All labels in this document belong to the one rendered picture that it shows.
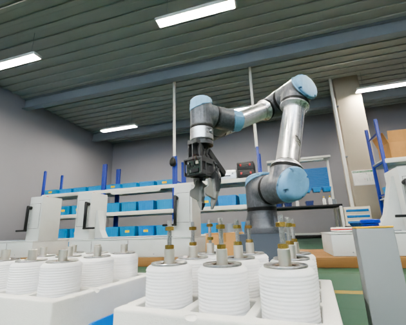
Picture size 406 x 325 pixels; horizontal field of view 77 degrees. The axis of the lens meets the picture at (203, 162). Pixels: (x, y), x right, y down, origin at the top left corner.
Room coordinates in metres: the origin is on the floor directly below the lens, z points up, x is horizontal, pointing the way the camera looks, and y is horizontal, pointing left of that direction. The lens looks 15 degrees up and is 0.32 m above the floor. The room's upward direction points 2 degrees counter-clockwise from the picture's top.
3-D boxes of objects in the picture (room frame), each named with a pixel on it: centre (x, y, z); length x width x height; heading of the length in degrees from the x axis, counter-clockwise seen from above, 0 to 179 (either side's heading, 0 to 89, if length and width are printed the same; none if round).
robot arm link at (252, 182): (1.04, -0.23, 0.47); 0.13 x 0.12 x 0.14; 26
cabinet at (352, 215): (5.44, -3.09, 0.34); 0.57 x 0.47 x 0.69; 164
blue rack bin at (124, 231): (6.03, 1.63, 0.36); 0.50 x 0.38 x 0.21; 164
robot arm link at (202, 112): (0.78, 0.00, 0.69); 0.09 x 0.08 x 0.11; 116
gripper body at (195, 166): (0.78, 0.01, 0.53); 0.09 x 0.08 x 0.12; 142
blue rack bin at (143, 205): (5.90, 1.22, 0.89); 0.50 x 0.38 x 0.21; 165
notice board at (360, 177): (5.79, -3.68, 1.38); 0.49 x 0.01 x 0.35; 74
